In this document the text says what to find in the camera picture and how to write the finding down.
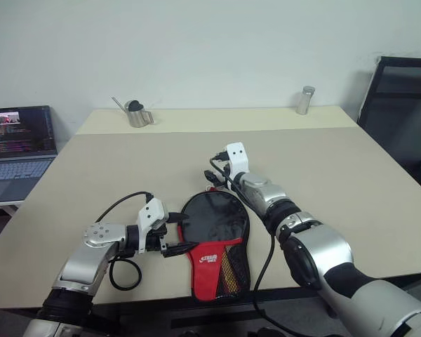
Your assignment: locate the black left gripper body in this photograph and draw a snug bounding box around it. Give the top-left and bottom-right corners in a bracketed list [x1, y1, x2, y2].
[145, 223, 169, 254]

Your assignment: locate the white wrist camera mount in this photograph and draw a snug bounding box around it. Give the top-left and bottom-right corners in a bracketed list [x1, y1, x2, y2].
[136, 197, 170, 254]
[225, 141, 250, 183]

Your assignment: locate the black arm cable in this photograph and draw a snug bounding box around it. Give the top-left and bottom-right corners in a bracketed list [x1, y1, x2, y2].
[209, 151, 295, 336]
[98, 191, 156, 291]

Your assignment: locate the black red paddle case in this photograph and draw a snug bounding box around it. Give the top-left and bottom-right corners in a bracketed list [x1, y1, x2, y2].
[178, 187, 253, 303]

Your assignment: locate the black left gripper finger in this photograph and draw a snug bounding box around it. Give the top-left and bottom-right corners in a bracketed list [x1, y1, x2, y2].
[161, 242, 199, 259]
[166, 211, 191, 224]

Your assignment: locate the black mesh office chair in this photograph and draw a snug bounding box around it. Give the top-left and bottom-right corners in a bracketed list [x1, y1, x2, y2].
[356, 55, 421, 192]

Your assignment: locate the glass shaker with metal cap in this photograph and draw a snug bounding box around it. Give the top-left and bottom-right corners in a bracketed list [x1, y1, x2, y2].
[295, 85, 316, 115]

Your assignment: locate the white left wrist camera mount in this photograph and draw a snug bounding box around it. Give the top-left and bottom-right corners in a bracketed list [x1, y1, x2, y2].
[136, 197, 170, 254]

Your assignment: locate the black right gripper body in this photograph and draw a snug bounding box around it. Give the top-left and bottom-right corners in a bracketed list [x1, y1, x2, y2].
[217, 162, 234, 187]

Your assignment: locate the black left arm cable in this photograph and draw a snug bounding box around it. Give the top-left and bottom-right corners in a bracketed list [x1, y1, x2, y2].
[98, 191, 156, 291]

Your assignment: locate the grey open laptop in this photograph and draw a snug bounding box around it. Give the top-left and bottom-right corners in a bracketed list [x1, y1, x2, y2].
[0, 105, 59, 205]

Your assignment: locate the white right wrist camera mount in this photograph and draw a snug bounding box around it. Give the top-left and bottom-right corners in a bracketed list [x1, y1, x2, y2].
[225, 141, 250, 183]

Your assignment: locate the steel watering can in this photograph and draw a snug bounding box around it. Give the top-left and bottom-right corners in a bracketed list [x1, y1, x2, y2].
[112, 95, 156, 128]

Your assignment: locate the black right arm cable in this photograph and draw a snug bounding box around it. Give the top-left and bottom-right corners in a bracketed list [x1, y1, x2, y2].
[209, 151, 295, 336]

